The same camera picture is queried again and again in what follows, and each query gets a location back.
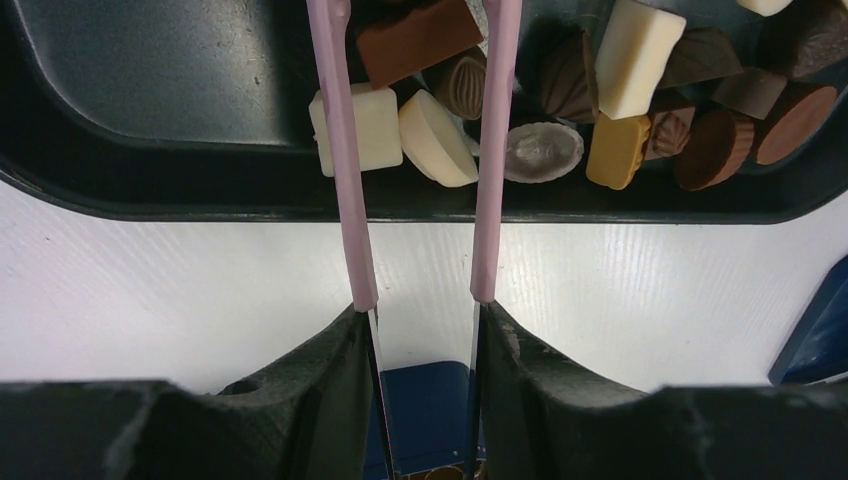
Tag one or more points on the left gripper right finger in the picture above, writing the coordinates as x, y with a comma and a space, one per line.
545, 416

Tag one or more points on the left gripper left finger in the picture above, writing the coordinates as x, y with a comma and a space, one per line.
304, 416

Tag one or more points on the pink tongs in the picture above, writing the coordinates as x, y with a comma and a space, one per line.
328, 22

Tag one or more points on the blue chocolate box with insert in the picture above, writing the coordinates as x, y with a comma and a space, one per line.
428, 419

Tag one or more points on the grey oval chocolate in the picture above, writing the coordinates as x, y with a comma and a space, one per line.
539, 152

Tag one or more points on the caramel square chocolate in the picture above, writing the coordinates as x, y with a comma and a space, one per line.
617, 150

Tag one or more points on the white round chocolate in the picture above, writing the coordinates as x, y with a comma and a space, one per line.
434, 144

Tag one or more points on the white square chocolate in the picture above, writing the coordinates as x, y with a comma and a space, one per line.
376, 124

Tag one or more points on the milk brown bar chocolate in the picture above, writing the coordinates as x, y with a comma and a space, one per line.
423, 36

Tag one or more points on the white bar chocolate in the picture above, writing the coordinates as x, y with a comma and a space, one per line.
633, 55

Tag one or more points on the blue box lid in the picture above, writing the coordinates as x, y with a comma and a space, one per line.
816, 350

